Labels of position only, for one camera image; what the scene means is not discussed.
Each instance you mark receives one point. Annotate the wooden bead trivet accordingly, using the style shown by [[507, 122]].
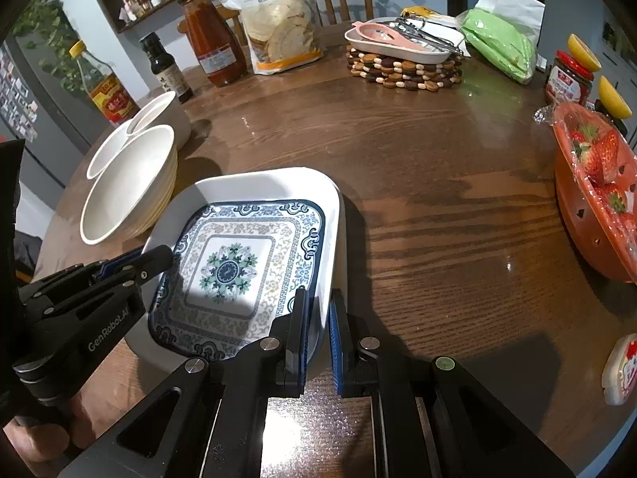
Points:
[[398, 77]]

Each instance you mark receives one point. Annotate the pink slotted spoon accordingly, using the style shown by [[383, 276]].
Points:
[[378, 32]]

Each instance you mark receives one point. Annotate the grey refrigerator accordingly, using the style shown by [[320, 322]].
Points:
[[50, 124]]

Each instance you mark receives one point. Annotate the small white bowl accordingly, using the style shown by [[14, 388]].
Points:
[[107, 152]]

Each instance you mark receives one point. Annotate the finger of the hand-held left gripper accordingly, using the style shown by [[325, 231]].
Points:
[[157, 259]]

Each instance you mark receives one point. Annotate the white cup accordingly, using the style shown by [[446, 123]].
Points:
[[169, 119]]

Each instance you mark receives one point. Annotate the green packet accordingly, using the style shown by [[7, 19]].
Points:
[[497, 45]]

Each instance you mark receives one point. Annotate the white rectangular tray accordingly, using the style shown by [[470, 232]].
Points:
[[378, 49]]

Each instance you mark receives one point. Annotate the blue patterned square plate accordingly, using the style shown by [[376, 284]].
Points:
[[229, 269]]

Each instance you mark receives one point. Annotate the white rectangular plate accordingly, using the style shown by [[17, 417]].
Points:
[[259, 184]]

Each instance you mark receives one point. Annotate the orange colander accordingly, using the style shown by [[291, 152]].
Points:
[[582, 229]]

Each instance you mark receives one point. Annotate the yellow cap vinegar bottle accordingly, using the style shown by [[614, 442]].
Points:
[[107, 94]]

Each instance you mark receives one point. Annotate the orange basket of strawberries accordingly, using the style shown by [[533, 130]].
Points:
[[545, 117]]

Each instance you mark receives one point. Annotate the lemon half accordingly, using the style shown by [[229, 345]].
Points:
[[614, 97], [585, 52]]

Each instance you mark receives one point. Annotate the white red lidded container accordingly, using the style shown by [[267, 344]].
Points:
[[619, 373]]

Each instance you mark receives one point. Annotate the dark cloth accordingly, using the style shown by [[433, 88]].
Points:
[[27, 254]]

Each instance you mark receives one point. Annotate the group of fridge magnets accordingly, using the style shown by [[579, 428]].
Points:
[[17, 94]]

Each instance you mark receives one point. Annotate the dark soy sauce bottle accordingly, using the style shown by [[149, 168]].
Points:
[[166, 74]]

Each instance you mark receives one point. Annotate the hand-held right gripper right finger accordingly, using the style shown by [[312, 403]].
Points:
[[337, 343]]

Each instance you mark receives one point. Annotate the red jars on shelf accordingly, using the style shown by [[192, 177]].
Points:
[[137, 2]]

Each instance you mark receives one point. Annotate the strawberry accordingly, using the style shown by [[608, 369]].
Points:
[[597, 157], [614, 199]]

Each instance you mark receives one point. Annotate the yellow snack packet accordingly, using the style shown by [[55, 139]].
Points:
[[423, 12]]

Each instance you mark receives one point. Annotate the white flour bag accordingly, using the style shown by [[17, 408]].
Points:
[[278, 25]]

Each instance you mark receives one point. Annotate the red sauce jar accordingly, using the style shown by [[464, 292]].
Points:
[[567, 84]]

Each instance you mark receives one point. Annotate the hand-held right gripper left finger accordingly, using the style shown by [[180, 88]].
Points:
[[300, 328]]

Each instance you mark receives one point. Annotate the green hanging plant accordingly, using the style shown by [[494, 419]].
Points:
[[54, 45]]

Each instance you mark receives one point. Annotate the person's left hand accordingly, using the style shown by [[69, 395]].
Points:
[[30, 438]]

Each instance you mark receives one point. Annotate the red sauce bottle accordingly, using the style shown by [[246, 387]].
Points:
[[214, 45]]

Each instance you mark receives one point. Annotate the metal whisk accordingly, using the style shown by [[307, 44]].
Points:
[[428, 35]]

